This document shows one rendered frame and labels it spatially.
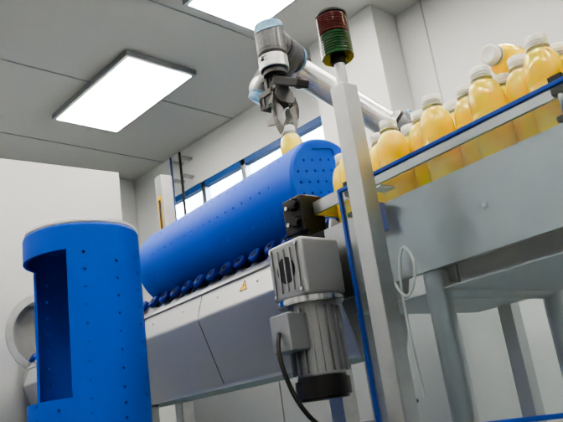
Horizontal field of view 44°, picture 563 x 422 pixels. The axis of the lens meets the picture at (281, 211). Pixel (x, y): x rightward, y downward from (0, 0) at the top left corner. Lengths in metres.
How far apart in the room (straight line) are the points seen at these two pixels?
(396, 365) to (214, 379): 1.05
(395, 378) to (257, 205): 0.84
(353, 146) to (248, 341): 0.85
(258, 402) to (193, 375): 2.12
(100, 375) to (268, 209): 0.61
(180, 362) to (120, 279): 0.64
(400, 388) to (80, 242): 0.86
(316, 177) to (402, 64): 3.63
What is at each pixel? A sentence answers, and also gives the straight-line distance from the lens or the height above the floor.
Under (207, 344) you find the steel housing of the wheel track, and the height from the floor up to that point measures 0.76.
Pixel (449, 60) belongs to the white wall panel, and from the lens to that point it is 5.23.
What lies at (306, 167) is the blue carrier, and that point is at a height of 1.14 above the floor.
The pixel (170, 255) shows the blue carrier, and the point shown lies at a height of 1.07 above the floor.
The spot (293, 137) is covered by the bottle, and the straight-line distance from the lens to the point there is 1.99.
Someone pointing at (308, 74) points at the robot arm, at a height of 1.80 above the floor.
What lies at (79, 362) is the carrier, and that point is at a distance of 1.65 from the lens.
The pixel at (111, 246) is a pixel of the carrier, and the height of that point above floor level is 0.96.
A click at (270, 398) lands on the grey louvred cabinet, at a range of 4.28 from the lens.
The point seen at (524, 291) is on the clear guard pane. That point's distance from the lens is 1.17.
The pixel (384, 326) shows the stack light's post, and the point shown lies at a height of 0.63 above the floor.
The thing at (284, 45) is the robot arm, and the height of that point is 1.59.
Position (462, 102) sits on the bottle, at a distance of 1.43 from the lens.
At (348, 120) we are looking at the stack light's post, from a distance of 1.31.
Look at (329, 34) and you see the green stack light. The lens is 1.38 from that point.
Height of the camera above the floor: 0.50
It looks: 17 degrees up
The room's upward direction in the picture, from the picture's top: 8 degrees counter-clockwise
